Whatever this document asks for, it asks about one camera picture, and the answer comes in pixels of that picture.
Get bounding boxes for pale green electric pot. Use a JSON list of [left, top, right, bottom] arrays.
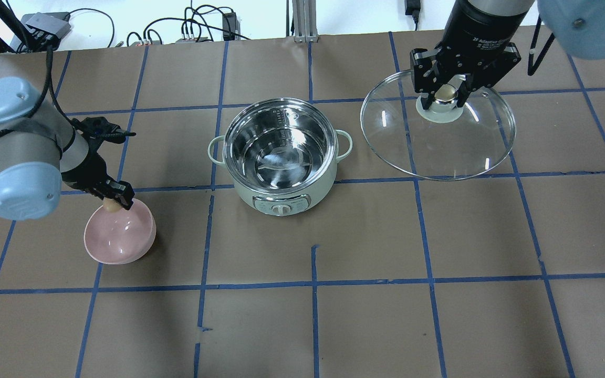
[[207, 98, 353, 217]]

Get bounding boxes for brown egg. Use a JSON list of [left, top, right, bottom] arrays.
[[102, 198, 122, 213]]

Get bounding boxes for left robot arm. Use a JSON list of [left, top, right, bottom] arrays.
[[0, 77, 134, 221]]

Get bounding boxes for pink bowl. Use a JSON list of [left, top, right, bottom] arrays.
[[82, 198, 158, 264]]

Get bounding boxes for aluminium frame post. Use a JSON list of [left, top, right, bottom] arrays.
[[292, 0, 319, 43]]

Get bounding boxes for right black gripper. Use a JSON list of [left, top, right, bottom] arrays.
[[410, 1, 523, 110]]

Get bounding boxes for grey usb hub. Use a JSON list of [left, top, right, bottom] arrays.
[[10, 12, 70, 53]]

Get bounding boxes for glass pot lid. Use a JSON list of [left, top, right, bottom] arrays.
[[360, 70, 516, 181]]

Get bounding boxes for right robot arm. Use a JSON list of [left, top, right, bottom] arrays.
[[410, 1, 605, 116]]

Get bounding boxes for black power adapter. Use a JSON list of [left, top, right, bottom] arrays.
[[222, 12, 238, 41]]

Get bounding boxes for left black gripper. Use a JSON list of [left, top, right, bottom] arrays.
[[64, 117, 137, 211]]

